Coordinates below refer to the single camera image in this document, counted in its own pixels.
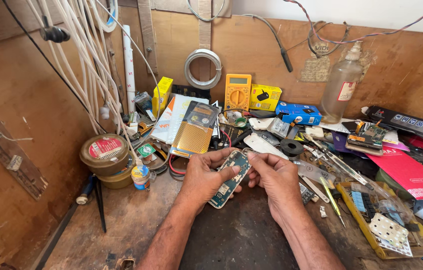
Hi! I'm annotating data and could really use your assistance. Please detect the person's left hand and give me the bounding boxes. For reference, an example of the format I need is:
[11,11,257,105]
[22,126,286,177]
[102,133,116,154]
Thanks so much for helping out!
[177,148,243,216]

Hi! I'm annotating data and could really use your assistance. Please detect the person's right hand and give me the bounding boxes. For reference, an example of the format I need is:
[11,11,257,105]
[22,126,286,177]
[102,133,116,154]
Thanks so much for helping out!
[247,151,305,226]

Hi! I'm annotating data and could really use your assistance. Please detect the green phone circuit board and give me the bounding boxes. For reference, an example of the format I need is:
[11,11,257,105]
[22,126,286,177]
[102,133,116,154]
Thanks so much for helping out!
[208,150,252,209]

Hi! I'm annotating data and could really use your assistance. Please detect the clear plastic bag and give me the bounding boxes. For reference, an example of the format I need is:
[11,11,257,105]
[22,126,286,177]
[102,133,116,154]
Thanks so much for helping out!
[293,159,337,185]

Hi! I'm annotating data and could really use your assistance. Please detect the black round spool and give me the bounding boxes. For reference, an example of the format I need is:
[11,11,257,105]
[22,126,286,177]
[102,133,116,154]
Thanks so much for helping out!
[280,138,305,158]

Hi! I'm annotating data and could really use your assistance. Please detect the gold blister pack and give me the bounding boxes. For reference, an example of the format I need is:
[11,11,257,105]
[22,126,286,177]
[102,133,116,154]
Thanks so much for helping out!
[169,100,220,158]

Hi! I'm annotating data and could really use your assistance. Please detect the white phone back cover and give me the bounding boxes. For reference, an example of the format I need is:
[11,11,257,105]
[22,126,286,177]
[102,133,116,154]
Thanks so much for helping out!
[243,133,289,160]

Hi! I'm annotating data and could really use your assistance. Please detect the yellow green screwdriver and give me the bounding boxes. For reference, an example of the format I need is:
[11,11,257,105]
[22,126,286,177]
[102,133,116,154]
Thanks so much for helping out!
[318,176,347,228]

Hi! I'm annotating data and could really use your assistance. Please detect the small bottle with blue label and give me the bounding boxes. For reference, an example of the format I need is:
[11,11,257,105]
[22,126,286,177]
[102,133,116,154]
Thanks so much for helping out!
[131,164,152,191]

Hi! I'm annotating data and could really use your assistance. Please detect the green white sticker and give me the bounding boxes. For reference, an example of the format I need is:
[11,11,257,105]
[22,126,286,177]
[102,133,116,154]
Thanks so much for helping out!
[136,143,157,158]

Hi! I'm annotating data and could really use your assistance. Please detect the silver tweezers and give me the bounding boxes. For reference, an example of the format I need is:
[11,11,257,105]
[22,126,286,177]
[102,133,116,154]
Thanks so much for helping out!
[303,133,368,187]

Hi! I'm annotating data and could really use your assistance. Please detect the white orange packets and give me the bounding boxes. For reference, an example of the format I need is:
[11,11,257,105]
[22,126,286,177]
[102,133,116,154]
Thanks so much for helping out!
[150,94,209,145]

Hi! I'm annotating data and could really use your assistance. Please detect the small white phone cover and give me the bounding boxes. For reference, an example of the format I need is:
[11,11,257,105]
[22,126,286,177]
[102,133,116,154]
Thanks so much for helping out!
[248,117,275,131]

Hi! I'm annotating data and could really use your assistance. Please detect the purple card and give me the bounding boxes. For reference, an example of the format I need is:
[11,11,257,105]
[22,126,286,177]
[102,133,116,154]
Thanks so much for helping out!
[332,131,367,159]

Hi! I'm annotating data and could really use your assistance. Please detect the blue cardboard box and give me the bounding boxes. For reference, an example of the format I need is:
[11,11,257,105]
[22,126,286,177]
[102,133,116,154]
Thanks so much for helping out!
[275,101,323,126]

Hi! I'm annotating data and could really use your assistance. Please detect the brown round tin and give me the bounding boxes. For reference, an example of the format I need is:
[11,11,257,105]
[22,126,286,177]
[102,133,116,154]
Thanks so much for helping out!
[97,154,137,190]

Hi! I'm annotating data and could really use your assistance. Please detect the tall yellow box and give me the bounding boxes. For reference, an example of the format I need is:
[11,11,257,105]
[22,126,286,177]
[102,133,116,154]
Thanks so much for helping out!
[152,77,174,119]

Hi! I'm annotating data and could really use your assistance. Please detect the yellow box with black print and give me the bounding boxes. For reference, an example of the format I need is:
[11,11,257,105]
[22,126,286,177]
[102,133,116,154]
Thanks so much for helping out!
[249,83,283,112]

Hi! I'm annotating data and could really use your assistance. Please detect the yellow multimeter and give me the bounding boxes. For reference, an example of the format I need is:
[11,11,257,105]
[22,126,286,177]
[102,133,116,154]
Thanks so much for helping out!
[224,74,252,112]

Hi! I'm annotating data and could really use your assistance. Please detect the brown tin with red label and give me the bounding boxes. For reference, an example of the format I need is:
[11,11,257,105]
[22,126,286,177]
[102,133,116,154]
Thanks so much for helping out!
[79,133,131,177]

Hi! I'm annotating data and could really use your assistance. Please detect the yellow plastic parts tray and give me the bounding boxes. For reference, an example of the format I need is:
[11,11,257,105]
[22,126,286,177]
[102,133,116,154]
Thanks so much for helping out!
[336,181,423,260]

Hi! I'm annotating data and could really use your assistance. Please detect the opened phone with circuit board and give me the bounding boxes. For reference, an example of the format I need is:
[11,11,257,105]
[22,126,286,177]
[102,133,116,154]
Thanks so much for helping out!
[346,120,388,157]

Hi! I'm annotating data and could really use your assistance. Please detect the black tweezers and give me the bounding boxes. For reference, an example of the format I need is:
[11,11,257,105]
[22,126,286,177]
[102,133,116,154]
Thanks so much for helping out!
[94,179,107,233]

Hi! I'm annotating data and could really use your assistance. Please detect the white keypad membrane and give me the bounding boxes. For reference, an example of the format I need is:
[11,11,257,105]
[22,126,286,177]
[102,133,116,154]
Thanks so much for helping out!
[368,212,409,248]

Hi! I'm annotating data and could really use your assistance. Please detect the clear plastic bottle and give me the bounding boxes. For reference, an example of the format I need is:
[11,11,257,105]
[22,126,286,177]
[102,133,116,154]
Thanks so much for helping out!
[318,41,364,125]

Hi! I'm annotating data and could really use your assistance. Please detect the white plastic pipe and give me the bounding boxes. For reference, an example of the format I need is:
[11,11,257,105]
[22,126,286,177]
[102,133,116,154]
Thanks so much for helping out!
[122,25,137,114]

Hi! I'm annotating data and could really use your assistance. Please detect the pink red flat box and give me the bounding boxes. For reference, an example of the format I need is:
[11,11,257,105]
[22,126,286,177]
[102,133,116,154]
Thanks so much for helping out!
[365,145,423,200]

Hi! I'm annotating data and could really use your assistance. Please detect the long black box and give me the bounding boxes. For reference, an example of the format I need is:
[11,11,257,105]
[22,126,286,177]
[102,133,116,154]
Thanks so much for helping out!
[364,105,423,143]

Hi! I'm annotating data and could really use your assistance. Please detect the wooden strip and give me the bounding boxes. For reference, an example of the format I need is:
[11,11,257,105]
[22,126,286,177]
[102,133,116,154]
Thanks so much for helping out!
[0,90,49,201]

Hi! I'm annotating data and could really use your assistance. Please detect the black clip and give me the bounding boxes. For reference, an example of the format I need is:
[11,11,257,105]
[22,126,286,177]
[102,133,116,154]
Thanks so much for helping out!
[39,15,71,43]

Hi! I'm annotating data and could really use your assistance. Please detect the coil of grey wire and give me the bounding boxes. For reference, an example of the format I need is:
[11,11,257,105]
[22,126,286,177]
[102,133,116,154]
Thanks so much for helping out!
[184,49,223,90]

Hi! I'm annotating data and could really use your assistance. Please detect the black probe with cable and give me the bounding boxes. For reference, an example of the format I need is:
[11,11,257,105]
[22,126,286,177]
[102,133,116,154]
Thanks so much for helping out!
[241,13,294,73]

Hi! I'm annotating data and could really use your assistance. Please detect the white cable loop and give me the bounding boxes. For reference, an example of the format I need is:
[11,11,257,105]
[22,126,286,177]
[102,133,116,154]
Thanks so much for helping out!
[186,0,226,22]

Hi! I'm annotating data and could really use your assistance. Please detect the bundle of white cables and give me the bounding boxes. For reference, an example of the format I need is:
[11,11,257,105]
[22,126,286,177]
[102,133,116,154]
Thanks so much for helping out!
[26,0,161,163]

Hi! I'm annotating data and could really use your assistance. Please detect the twisted red blue wire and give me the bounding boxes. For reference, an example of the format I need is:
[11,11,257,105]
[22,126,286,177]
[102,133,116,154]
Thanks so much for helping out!
[282,0,423,45]

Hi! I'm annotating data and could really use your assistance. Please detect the thin black cable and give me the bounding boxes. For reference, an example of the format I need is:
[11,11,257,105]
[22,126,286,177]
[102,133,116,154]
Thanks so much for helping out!
[1,0,108,134]

